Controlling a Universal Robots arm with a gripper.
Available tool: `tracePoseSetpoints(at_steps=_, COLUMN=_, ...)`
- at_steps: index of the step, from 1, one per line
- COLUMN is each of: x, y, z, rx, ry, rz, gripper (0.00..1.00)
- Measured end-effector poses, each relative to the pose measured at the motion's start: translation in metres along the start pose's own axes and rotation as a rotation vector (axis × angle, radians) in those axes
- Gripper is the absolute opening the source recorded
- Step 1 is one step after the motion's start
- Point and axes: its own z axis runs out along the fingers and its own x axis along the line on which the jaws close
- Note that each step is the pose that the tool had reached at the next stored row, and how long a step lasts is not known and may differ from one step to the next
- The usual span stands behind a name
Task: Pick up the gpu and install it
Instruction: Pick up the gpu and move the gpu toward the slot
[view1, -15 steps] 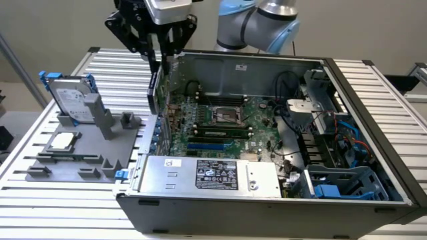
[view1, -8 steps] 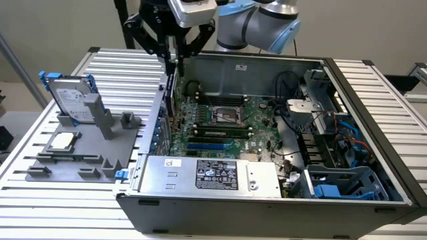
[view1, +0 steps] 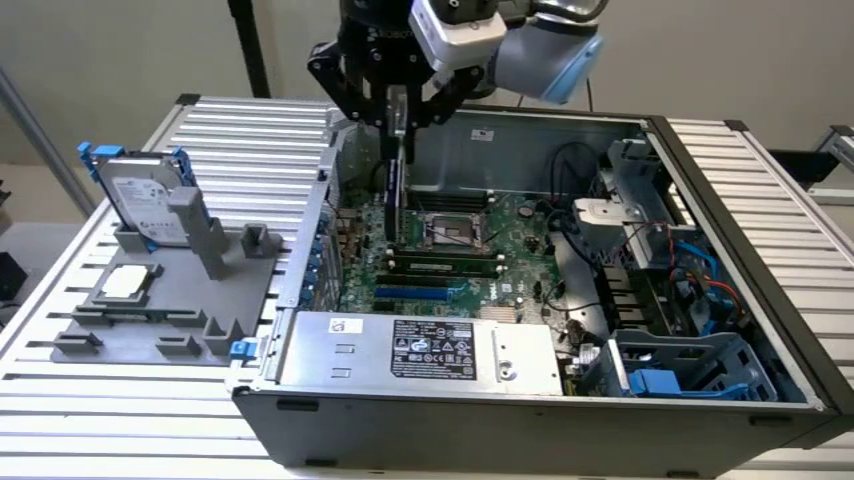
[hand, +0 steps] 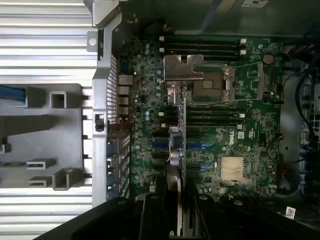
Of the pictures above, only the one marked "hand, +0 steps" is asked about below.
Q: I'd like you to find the black expansion slot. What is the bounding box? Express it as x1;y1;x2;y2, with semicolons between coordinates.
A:
152;162;201;170

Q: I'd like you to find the silver finned chipset heatsink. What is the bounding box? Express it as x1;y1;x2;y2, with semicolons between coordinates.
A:
220;156;248;180

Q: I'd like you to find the blue expansion slot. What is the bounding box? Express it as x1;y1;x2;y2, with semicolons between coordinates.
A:
152;141;216;149

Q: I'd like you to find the small white barcode sticker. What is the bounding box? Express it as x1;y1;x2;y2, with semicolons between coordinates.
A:
283;206;297;219

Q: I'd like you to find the black RAM slot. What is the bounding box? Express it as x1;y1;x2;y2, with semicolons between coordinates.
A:
159;111;246;118
159;117;246;124
159;35;248;42
160;48;247;55
203;55;247;62
159;42;248;49
161;123;245;130
159;104;246;111

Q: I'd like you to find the green Dell motherboard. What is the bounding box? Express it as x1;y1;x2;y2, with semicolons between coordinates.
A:
116;32;286;201

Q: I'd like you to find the grey metal PC case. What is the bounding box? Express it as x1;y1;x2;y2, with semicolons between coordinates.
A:
83;0;320;240

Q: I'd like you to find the grey plastic parts rack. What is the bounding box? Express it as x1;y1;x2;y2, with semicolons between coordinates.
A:
0;83;94;191

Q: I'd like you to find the rear port block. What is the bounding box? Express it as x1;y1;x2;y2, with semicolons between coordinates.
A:
117;74;134;118

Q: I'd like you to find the CPU socket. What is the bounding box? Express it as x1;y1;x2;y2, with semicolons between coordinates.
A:
184;62;264;104

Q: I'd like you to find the silver metal socket cover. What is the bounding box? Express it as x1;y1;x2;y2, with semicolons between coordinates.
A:
163;54;205;82

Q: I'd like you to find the grey metal disk bay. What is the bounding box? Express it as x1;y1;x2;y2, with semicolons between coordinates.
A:
303;81;320;142

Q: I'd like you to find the white label sticker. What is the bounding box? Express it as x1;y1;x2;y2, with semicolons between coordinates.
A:
243;0;270;7

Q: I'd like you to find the blue wire bundle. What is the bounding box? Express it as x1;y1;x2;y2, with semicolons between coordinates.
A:
296;32;320;151

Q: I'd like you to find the black wire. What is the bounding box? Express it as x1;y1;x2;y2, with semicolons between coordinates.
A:
281;49;311;131

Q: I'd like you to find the blue flat wire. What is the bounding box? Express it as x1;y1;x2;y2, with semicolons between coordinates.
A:
0;84;28;108

